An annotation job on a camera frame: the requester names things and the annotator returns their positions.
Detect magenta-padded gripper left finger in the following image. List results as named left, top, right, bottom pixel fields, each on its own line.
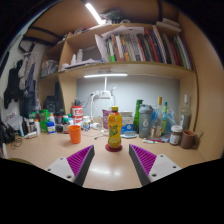
left=44, top=144, right=96, bottom=187

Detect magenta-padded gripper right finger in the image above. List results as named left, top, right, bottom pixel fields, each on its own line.
left=128, top=143, right=183, bottom=187

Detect yellow drink bottle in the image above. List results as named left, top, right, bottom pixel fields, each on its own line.
left=107, top=105, right=123, bottom=150

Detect white marker pen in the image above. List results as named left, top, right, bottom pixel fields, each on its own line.
left=142, top=138, right=158, bottom=145

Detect red pen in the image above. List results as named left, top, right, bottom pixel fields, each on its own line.
left=151, top=137, right=166, bottom=144

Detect orange plastic cup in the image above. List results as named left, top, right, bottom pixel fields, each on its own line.
left=67, top=124, right=82, bottom=145

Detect brown jar with white lid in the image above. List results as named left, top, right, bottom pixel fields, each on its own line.
left=169, top=124, right=184, bottom=146

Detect flat round red coaster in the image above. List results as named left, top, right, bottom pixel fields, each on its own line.
left=104, top=143, right=124, bottom=153

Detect white pill bottle blue label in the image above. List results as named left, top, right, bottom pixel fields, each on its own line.
left=82, top=115, right=92, bottom=131

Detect grey shaker bottle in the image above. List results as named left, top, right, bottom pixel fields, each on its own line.
left=138, top=104, right=154, bottom=140

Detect small blue and white bottle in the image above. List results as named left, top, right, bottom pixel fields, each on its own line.
left=46, top=114, right=57, bottom=135

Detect brown ceramic mug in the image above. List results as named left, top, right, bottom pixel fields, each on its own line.
left=180, top=129, right=201, bottom=150

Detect clear bottle with green cap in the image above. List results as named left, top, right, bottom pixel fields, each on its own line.
left=160, top=101, right=169, bottom=135

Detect red and white can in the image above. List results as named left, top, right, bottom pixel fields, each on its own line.
left=71, top=105, right=84, bottom=125

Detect clear blue plastic bag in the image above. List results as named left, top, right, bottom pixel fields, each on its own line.
left=149, top=106, right=178, bottom=136

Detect clear bottle with gold cap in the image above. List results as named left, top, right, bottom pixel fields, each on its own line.
left=151, top=96, right=164, bottom=138

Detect green plastic bottle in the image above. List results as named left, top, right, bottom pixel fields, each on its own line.
left=38, top=109, right=50, bottom=133

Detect tall green packet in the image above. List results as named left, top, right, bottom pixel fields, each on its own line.
left=133, top=99, right=144, bottom=134

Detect clear glass bottle white cap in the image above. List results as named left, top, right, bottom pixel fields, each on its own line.
left=179, top=94, right=193, bottom=132

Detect white under-shelf light bar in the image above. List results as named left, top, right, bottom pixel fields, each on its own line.
left=83, top=72, right=129, bottom=79

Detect hanging dark clothes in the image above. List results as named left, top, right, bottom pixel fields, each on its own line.
left=3, top=49, right=38, bottom=118

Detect ceiling light strip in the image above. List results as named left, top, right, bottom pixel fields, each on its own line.
left=84, top=2, right=108, bottom=26

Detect white wall power outlet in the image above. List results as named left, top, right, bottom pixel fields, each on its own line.
left=94, top=90, right=111, bottom=100

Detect white power cable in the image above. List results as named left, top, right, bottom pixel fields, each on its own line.
left=87, top=76, right=116, bottom=133

